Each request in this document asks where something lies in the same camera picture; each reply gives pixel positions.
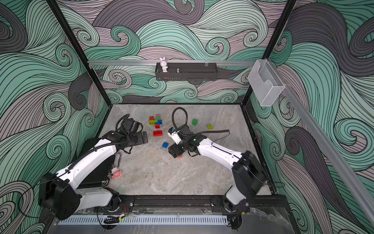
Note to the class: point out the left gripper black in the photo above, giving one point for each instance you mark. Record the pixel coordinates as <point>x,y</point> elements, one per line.
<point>140,140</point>

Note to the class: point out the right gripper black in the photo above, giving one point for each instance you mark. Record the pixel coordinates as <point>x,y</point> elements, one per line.
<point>173,147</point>

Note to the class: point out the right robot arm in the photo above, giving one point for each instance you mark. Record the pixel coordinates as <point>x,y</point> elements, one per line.
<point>248,173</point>

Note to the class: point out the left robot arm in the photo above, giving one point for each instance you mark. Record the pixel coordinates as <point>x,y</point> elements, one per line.
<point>61,192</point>

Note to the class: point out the pink white small toy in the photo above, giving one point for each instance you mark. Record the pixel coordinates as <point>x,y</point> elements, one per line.
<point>116,173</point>

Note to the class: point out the black flat pad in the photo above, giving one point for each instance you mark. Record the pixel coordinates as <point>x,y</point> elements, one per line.
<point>100,175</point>

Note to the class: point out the white rabbit figurine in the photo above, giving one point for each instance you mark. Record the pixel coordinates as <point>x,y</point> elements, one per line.
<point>164,64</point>

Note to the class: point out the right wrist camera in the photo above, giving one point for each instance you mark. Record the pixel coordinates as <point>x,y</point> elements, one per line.
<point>174,135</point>

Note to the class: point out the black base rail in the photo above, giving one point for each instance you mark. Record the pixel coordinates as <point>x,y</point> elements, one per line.
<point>215,204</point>

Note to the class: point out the black wall shelf tray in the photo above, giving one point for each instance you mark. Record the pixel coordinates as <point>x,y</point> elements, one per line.
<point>191,72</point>

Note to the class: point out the clear plastic wall box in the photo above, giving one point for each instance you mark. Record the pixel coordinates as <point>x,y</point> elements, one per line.
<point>266,82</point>

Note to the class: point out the white slotted cable duct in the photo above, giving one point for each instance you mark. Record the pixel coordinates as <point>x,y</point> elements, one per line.
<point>148,220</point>

